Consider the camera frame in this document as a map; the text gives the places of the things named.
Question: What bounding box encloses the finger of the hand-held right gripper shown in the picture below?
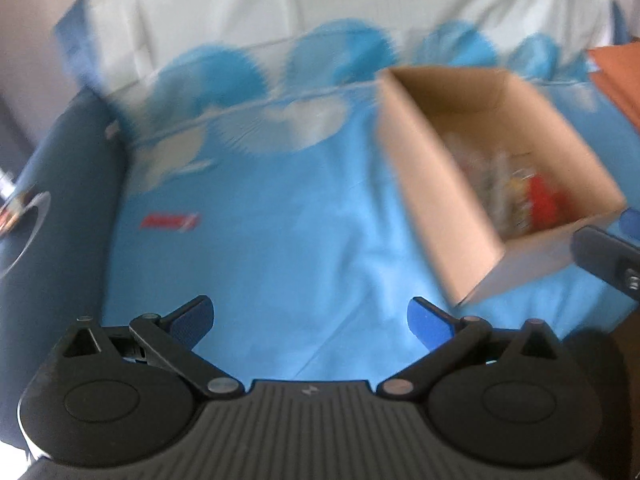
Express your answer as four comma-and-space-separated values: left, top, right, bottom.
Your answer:
619, 207, 640, 238
571, 225, 640, 303

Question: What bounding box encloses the dark red printed card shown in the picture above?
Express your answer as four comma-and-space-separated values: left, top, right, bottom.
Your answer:
0, 199, 23, 235

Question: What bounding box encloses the white cable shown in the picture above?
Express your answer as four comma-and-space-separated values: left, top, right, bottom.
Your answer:
0, 191, 52, 281

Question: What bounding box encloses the clear snack bag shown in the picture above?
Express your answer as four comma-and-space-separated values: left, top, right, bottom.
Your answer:
475, 150, 526, 236

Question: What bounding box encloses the long red snack stick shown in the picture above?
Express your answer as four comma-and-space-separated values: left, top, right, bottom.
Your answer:
141, 212, 202, 232

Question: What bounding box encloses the blue white printed sheet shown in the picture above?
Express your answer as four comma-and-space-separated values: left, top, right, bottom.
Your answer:
52, 0, 640, 383

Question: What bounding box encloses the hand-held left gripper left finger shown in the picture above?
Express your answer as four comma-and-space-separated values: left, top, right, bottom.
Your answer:
55, 296, 245, 401

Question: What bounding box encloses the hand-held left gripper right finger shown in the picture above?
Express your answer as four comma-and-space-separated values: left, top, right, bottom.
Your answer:
376, 297, 571, 400

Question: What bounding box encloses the brown cardboard box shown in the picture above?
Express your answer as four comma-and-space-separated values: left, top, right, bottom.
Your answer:
376, 66, 628, 308

